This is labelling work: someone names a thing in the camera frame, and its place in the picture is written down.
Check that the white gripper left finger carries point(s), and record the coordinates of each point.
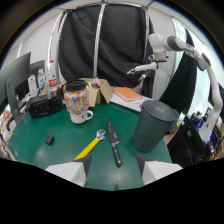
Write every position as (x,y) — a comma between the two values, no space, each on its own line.
(71,170)

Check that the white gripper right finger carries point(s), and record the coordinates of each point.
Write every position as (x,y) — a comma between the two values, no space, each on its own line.
(156,170)

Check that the colourful patterned thermos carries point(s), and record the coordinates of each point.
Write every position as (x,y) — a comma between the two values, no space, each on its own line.
(76,97)

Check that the small black block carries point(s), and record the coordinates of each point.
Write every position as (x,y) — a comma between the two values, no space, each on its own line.
(49,139)

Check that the black chair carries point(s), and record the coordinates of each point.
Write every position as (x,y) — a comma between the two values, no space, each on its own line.
(186,143)

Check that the dark green lidded bin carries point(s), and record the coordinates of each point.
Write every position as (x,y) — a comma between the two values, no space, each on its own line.
(153,125)

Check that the black kitchen knife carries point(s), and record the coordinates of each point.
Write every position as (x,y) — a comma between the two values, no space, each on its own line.
(114,142)

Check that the white mug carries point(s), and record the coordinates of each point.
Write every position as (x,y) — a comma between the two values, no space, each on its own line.
(81,117)

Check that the black equipment box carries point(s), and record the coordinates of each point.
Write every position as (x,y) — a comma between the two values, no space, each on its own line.
(43,105)

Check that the orange book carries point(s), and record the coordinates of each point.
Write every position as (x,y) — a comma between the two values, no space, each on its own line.
(127,94)

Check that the open cardboard box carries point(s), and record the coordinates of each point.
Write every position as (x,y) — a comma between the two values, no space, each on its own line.
(98,90)

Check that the blue-yellow label plastic bottle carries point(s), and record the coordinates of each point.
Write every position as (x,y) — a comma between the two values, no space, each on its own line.
(42,82)

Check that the white plastic bottle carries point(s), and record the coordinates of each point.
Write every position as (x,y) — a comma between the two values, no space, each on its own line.
(32,85)

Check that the red-label plastic bottle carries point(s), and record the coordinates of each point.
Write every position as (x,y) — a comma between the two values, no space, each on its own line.
(52,78)

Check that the computer monitor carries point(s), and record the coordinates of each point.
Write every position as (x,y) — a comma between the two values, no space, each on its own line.
(14,84)

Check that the black backdrop curtain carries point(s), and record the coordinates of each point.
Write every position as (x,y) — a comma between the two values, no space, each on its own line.
(110,43)

